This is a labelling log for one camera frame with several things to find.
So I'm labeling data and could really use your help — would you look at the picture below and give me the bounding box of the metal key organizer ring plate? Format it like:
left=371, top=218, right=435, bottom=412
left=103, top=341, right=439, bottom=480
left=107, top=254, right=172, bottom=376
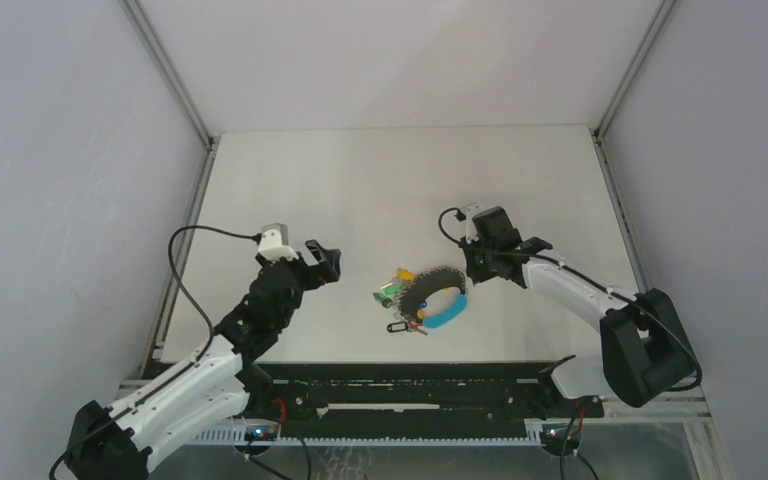
left=372, top=266, right=468, bottom=335

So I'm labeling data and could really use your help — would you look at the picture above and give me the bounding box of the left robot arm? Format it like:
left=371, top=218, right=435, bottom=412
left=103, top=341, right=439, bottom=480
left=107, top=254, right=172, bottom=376
left=55, top=240, right=341, bottom=479

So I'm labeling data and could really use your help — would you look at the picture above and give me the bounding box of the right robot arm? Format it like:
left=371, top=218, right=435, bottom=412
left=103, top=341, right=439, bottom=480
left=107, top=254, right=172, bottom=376
left=454, top=204, right=703, bottom=416

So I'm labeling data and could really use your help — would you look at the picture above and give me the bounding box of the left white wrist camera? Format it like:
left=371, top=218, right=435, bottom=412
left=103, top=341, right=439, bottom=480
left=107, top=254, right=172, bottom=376
left=258, top=223, right=299, bottom=262

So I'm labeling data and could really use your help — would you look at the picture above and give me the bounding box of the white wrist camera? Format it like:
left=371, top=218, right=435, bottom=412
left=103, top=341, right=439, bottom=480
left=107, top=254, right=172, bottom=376
left=258, top=223, right=299, bottom=262
left=456, top=203, right=484, bottom=244

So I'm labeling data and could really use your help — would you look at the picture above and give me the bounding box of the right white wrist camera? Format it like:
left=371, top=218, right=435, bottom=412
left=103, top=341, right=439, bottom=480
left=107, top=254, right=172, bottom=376
left=456, top=203, right=484, bottom=244

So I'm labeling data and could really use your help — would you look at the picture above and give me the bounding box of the left black camera cable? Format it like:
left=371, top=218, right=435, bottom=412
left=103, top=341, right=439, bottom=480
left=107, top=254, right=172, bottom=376
left=49, top=225, right=263, bottom=480

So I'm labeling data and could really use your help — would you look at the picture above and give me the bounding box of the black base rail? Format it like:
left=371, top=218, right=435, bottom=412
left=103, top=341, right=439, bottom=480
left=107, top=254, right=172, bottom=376
left=238, top=361, right=605, bottom=439

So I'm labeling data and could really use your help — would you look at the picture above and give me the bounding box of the white cable duct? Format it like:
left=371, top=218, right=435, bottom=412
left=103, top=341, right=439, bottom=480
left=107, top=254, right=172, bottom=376
left=185, top=423, right=545, bottom=447

